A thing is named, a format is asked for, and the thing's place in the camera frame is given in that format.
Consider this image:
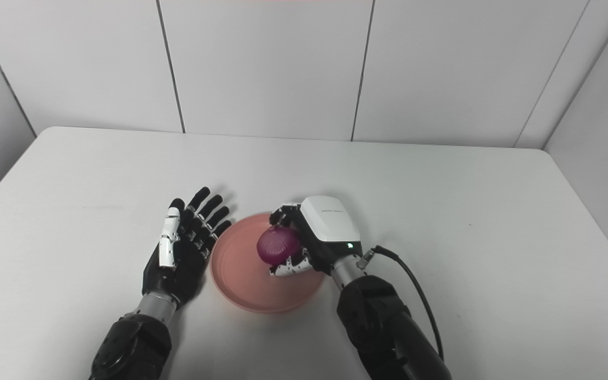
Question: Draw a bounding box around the purple red onion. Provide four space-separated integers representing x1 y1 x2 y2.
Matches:
257 226 302 266

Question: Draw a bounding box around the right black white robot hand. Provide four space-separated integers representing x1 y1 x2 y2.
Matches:
269 196 363 278

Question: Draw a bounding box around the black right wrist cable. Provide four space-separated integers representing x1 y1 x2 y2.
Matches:
359 245 445 362

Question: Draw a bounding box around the pink round plate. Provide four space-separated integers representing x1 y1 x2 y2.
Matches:
210 213 331 314

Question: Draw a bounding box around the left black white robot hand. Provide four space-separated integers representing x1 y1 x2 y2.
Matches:
142 186 232 309

